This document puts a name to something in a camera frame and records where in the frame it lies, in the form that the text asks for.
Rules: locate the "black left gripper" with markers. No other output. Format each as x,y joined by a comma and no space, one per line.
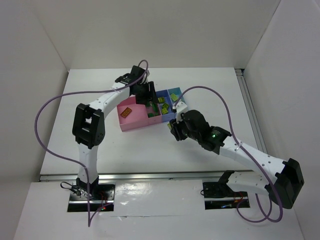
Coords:
149,99

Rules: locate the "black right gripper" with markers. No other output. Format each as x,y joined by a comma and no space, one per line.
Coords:
175,130

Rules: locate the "long dark green lego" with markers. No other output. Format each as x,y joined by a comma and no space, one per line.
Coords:
155,109

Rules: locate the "brown lego plate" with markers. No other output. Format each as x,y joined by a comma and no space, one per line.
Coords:
126,112

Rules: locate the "lime lego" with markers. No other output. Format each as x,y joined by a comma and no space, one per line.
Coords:
164,111

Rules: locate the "lime lego brick pair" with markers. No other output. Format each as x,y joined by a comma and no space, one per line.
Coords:
161,100

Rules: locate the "lime lego brick small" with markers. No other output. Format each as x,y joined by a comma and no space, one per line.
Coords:
165,105

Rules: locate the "lime lego brick long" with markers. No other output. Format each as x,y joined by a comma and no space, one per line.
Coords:
173,97

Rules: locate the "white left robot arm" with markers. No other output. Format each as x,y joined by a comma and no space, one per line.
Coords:
89,121

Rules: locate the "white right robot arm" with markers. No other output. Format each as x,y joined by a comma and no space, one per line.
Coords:
280,180

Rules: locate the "dark green lego brick front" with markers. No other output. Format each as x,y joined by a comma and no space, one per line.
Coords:
151,115

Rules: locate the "large pink bin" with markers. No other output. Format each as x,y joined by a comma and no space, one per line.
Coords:
138,117

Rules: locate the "purple-blue bin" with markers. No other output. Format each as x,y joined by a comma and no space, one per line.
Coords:
171,115

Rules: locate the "light blue bin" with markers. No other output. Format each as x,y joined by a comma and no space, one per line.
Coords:
177,91

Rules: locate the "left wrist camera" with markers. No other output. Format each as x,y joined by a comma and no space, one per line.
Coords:
126,79

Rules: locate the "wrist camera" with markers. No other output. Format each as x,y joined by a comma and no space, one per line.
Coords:
218,135
126,79

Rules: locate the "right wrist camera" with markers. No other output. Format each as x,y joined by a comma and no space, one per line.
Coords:
218,135

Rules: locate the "aluminium rail front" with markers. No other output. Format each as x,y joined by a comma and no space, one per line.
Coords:
106,178

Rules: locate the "aluminium rail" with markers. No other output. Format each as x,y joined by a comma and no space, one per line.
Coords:
250,110
106,178

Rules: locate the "aluminium rail right side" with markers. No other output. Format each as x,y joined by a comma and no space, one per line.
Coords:
250,110

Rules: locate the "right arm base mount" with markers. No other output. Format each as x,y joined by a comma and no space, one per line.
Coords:
218,196

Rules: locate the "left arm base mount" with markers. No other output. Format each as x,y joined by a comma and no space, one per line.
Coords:
102,198

